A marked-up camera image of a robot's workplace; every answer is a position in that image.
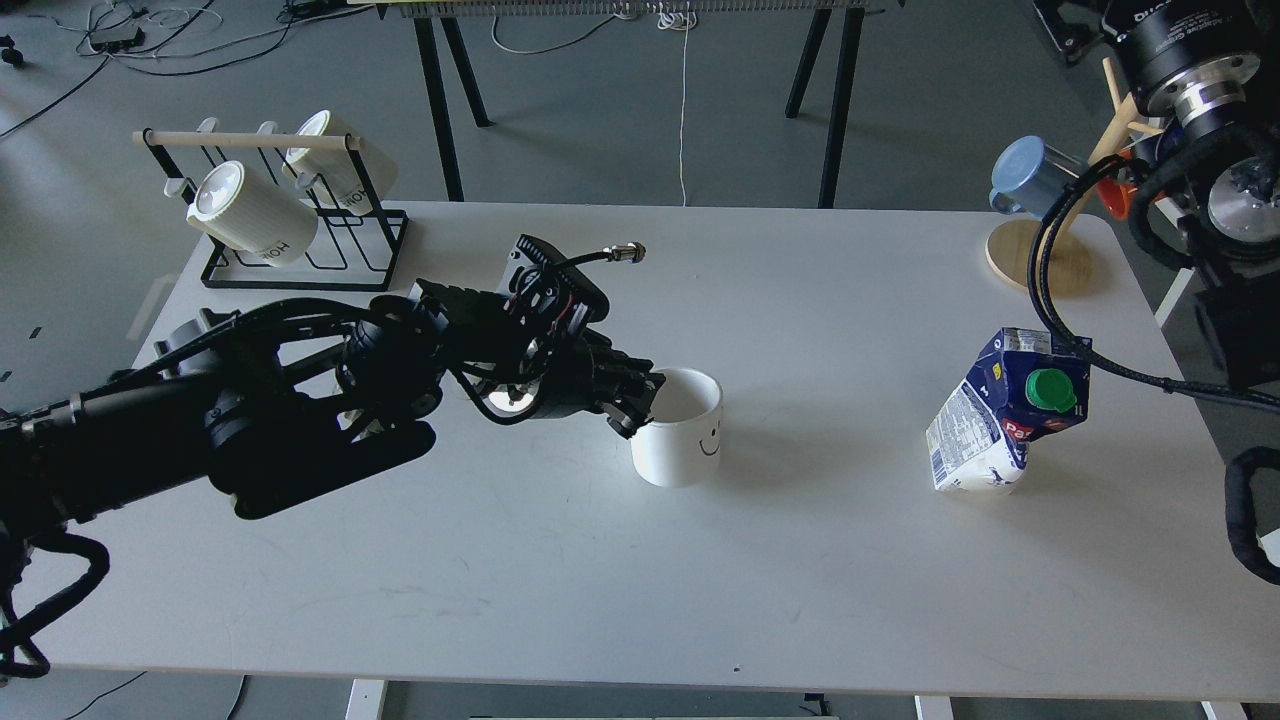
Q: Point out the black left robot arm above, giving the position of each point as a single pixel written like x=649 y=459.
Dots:
x=293 y=400

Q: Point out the black wire mug rack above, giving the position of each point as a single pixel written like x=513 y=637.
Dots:
x=349 y=253

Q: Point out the white ribbed mug front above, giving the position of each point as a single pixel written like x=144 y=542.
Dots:
x=252 y=215

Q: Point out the blue enamel mug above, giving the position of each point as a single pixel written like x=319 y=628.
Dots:
x=1030 y=175

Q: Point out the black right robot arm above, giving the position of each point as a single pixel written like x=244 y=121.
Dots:
x=1205 y=187

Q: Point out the blue white milk carton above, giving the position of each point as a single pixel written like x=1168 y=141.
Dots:
x=1023 y=385

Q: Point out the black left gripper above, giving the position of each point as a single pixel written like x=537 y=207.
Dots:
x=587 y=376

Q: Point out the black trestle table legs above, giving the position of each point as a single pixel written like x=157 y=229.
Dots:
x=657 y=102

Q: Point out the white ribbed mug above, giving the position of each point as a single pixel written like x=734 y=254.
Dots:
x=252 y=215
x=339 y=185

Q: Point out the white smiley face mug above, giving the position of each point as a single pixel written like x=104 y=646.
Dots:
x=681 y=444

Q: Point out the orange enamel mug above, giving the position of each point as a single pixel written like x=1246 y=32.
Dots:
x=1117 y=194

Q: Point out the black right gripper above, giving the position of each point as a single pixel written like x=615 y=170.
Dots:
x=1154 y=41

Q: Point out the white ribbed mug rear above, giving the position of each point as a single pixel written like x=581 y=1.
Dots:
x=339 y=185

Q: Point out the wooden mug tree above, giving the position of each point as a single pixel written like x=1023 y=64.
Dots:
x=1009 y=247

